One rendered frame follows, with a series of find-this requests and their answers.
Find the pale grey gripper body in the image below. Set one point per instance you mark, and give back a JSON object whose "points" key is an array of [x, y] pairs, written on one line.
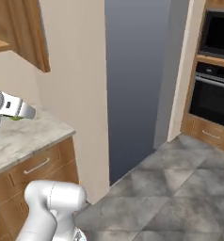
{"points": [[26, 110]]}

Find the wooden oven tower cabinet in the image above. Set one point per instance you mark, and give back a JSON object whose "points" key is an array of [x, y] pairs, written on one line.
{"points": [[211, 136]]}

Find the green round object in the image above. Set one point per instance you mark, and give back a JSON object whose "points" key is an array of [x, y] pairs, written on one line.
{"points": [[15, 118]]}

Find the wooden drawer front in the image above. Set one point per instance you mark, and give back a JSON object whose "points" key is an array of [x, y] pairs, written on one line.
{"points": [[38, 157]]}

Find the black built-in oven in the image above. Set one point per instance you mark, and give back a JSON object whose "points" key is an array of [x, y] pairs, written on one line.
{"points": [[212, 94]]}

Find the black microwave oven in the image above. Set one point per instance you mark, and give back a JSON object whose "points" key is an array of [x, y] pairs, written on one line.
{"points": [[218, 33]]}

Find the wooden wall cabinet door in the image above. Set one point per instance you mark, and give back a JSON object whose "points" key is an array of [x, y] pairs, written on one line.
{"points": [[32, 31]]}

